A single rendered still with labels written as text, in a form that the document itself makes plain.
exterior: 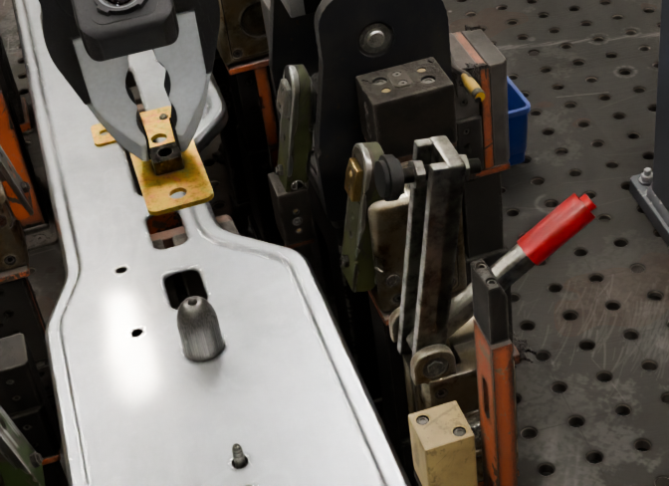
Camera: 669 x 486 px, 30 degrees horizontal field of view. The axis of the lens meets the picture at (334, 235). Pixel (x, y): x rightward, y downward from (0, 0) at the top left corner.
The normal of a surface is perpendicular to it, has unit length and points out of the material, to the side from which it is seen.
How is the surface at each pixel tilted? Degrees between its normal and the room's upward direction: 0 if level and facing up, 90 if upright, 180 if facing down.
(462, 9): 0
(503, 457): 90
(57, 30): 89
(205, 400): 0
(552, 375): 0
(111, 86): 89
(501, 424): 90
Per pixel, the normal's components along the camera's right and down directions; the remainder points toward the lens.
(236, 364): -0.11, -0.78
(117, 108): 0.29, 0.56
